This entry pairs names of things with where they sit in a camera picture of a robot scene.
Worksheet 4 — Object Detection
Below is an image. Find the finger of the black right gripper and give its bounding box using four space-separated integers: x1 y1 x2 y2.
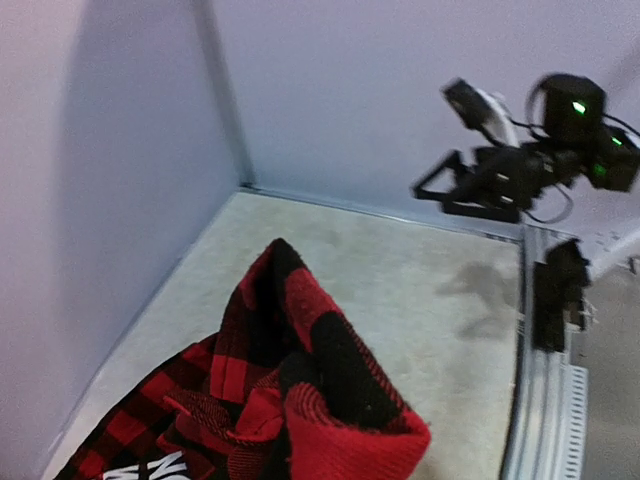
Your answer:
440 200 520 223
410 150 475 200

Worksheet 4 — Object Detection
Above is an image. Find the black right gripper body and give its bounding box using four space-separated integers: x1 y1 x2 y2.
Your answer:
462 144 573 210

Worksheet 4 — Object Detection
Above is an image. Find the red black plaid shirt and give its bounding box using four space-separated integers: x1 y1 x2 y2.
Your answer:
59 239 431 479

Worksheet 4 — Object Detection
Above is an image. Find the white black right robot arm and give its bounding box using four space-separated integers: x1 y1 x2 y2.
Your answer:
411 72 639 224

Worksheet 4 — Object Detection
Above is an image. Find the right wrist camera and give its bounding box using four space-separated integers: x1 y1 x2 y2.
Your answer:
440 78 520 147

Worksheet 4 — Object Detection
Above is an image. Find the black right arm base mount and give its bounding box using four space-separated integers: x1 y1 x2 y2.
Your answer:
533 239 591 352

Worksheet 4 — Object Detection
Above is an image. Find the aluminium front rail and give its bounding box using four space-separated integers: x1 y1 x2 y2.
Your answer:
502 224 640 480

